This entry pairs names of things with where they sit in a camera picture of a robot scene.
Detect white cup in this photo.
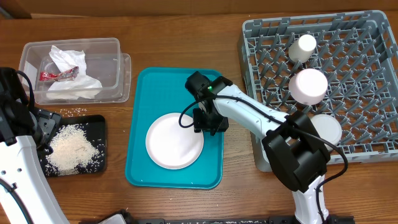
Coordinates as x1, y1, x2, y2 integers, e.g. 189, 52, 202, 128
289, 34, 317, 63

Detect pink plate with rice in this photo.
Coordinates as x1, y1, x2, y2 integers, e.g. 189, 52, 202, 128
146, 113, 205, 170

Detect spilled rice grains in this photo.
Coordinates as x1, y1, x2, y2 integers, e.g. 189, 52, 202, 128
59, 107, 87, 118

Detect teal plastic tray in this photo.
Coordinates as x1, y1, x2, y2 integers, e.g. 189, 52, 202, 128
125, 67, 224, 189

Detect black tray bin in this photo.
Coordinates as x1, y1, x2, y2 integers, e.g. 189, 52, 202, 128
40, 114, 106, 172

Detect grey bowl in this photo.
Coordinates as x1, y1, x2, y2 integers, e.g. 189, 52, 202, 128
310, 114, 342, 146

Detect pile of white rice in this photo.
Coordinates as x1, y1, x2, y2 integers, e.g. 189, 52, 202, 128
41, 123, 106, 177

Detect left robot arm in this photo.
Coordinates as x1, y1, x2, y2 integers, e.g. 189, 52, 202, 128
1, 67, 68, 223

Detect grey dish rack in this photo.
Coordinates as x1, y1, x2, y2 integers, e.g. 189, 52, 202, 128
238, 10, 397, 162

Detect white napkin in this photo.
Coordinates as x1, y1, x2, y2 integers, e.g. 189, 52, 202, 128
46, 45, 103, 100

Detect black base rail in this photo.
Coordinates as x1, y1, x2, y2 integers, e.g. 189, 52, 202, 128
79, 208, 355, 224

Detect red snack wrapper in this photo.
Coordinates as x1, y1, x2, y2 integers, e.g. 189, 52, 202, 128
39, 67, 80, 82

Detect clear plastic bin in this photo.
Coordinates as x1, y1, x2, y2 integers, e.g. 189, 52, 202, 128
19, 38, 131, 105

